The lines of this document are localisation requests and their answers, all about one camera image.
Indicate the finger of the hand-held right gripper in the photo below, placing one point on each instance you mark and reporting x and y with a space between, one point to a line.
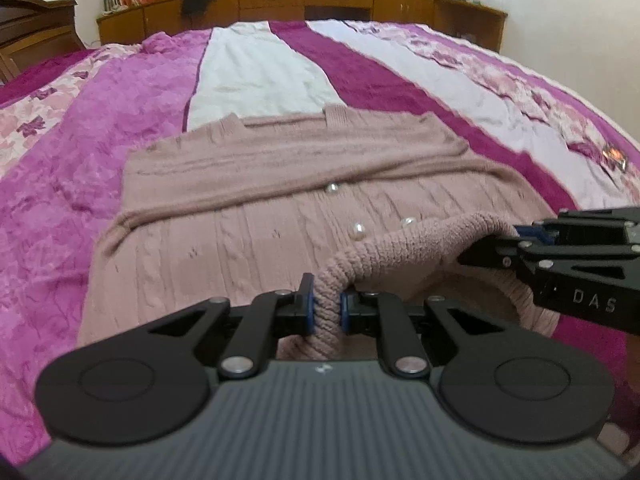
495 255
530 231

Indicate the person's right forearm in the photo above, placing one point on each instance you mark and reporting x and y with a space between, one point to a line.
631 400

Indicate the dark wooden headboard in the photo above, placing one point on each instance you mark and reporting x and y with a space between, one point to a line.
35 25

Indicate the pink knit sweater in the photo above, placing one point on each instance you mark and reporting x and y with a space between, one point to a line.
225 225

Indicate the purple striped floral bedspread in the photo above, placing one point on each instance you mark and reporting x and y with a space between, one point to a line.
375 80

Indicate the long wooden cabinet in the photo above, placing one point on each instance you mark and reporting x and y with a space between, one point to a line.
400 7

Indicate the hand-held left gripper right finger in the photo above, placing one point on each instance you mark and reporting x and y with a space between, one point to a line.
350 315

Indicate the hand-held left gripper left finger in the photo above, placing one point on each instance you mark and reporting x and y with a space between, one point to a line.
305 317

